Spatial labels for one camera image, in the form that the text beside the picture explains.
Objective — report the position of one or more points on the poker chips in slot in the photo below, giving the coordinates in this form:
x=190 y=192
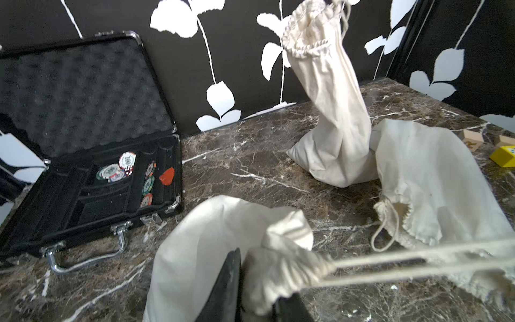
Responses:
x=149 y=179

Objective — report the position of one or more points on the long wooden block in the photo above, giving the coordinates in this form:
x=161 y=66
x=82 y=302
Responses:
x=501 y=141

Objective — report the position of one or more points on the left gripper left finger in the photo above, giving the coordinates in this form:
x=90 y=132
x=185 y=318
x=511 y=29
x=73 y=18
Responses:
x=223 y=303

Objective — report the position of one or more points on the red guitar pick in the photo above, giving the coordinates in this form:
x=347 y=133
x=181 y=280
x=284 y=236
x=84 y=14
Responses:
x=167 y=177

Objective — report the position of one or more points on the small wooden cube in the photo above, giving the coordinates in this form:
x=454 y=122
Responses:
x=472 y=139

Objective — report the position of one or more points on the white poker chips pile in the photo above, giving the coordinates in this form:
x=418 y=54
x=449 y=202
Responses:
x=115 y=172

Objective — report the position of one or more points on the black poker chip case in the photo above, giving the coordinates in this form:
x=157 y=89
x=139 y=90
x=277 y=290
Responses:
x=78 y=106

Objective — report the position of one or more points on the yellow dice cube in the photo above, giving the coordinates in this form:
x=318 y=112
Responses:
x=504 y=157

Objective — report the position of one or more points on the tall white cloth bag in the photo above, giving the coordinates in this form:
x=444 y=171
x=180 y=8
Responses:
x=337 y=151

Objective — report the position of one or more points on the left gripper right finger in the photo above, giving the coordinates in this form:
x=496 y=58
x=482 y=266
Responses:
x=291 y=309

